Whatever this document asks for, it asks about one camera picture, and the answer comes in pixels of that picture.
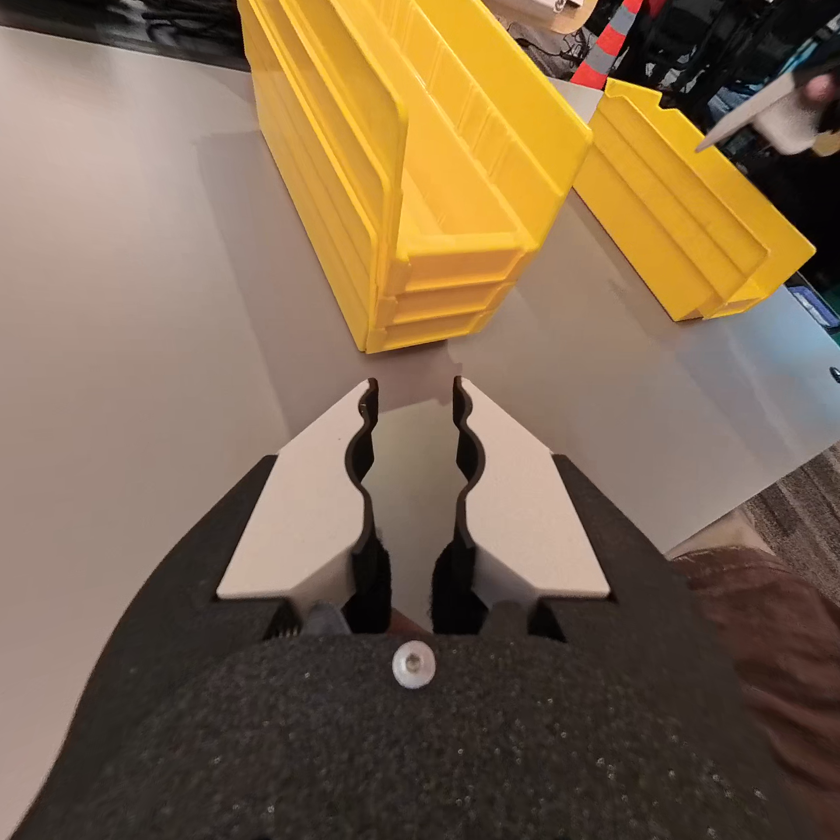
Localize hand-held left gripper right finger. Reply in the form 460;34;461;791
453;376;611;618

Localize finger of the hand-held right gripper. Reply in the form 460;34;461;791
696;73;820;154

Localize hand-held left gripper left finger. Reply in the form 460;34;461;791
217;378;379;618

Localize grey desk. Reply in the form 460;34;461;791
0;26;840;821

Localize orange traffic cone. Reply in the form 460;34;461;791
570;0;647;89

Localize small blue box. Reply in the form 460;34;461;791
787;283;840;329

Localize wooden sign board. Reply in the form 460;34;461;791
489;0;599;35

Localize person's brown trousers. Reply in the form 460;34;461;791
669;545;840;840

